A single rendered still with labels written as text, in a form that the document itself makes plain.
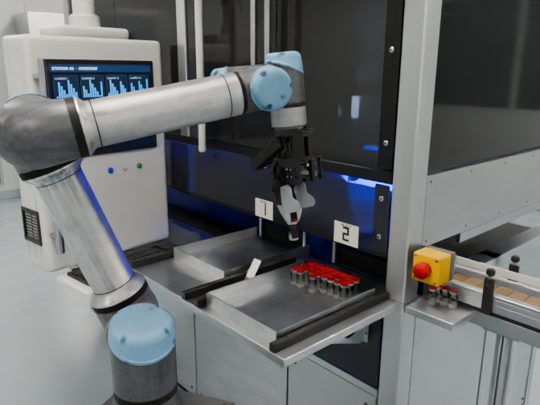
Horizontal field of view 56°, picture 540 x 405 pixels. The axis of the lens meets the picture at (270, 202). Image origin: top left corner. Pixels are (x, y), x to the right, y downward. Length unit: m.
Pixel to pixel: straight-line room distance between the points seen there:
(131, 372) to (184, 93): 0.48
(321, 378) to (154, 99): 1.09
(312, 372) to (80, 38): 1.28
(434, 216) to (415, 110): 0.30
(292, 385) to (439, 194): 0.81
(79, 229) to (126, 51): 1.00
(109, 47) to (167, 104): 1.02
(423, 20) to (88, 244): 0.84
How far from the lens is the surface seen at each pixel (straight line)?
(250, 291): 1.38
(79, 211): 0.99
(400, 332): 1.40
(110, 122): 0.84
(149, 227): 2.01
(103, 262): 1.02
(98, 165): 1.84
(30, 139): 0.84
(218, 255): 1.64
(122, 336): 0.94
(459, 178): 1.46
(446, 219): 1.44
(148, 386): 0.97
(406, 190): 1.28
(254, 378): 1.95
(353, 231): 1.40
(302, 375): 1.73
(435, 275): 1.28
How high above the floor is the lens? 1.46
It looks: 15 degrees down
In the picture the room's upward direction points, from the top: straight up
